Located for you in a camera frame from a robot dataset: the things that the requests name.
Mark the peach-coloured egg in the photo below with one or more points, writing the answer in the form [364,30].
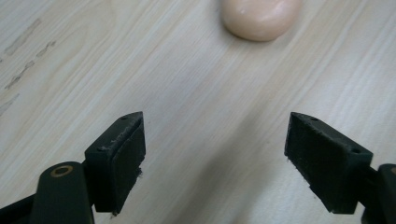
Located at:
[260,19]

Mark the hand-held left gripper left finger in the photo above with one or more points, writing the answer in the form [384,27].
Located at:
[115,161]

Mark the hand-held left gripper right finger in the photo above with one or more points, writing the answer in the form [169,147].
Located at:
[327,165]

